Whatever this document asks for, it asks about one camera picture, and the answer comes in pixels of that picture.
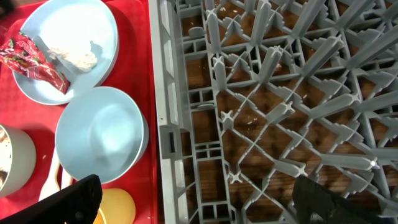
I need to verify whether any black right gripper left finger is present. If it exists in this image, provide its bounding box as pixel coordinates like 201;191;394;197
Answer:
1;174;103;224

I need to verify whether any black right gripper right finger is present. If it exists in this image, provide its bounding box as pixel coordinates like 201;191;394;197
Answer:
292;175;391;224

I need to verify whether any yellow plastic cup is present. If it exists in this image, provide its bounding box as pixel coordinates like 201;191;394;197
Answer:
93;189;136;224

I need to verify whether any light blue bowl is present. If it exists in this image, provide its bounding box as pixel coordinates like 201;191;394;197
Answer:
55;86;149;184

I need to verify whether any white tissue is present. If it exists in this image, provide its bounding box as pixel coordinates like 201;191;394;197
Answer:
47;40;98;72

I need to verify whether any red snack wrapper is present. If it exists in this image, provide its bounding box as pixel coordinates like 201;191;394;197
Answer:
1;32;70;95

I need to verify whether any grey dishwasher rack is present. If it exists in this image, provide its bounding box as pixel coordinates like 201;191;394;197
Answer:
149;0;397;223

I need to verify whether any white plastic fork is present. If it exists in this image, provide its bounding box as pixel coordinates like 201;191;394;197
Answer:
61;169;73;189

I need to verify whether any white plastic spoon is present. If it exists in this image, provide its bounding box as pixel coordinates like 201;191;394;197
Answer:
39;148;60;201

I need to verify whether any green bowl with food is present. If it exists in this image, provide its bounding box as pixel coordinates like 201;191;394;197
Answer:
1;125;36;197

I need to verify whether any red serving tray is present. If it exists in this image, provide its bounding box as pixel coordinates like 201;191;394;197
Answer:
1;1;159;223

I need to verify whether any light blue plate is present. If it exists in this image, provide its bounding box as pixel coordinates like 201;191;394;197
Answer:
13;0;119;105

